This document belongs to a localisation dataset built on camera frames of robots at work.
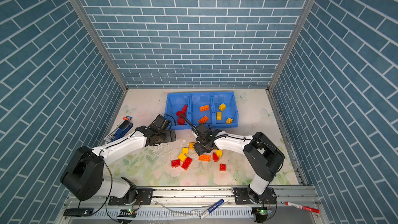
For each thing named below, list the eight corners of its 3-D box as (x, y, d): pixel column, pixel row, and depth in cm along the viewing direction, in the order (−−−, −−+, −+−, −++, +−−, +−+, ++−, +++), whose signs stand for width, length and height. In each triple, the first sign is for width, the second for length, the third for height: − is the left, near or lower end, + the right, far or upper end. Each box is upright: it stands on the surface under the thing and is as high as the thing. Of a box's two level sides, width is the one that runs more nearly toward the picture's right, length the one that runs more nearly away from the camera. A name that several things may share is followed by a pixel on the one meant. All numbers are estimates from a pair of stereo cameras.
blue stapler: (105, 141, 95) (101, 138, 91) (126, 118, 106) (124, 114, 103) (114, 146, 93) (111, 142, 89) (135, 121, 104) (133, 117, 101)
